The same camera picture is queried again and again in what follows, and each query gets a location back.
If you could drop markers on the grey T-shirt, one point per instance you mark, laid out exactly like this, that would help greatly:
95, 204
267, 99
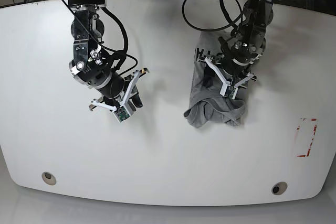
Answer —
206, 104

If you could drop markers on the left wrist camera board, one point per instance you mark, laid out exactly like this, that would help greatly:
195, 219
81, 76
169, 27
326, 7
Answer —
231, 92

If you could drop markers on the red tape marking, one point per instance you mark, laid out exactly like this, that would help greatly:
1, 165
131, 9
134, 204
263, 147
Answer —
304, 137

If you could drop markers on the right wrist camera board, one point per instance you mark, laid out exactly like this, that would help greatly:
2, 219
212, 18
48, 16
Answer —
121, 114

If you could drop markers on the table grommet hole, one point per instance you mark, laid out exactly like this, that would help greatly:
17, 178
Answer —
49, 178
279, 188

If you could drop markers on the left table grommet hole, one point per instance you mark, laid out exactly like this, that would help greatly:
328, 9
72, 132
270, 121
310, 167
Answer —
49, 178

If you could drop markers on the right table grommet hole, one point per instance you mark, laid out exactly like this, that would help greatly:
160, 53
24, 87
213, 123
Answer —
279, 188

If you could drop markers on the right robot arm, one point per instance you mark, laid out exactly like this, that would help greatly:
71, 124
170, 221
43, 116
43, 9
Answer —
97, 66

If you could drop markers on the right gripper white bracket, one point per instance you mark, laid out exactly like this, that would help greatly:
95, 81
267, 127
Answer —
120, 92

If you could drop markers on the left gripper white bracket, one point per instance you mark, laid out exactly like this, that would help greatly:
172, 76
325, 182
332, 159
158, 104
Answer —
227, 72

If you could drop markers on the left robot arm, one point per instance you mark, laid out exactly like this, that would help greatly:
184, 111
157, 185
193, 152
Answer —
245, 45

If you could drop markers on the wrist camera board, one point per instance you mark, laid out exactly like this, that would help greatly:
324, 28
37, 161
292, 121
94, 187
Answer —
231, 92
121, 114

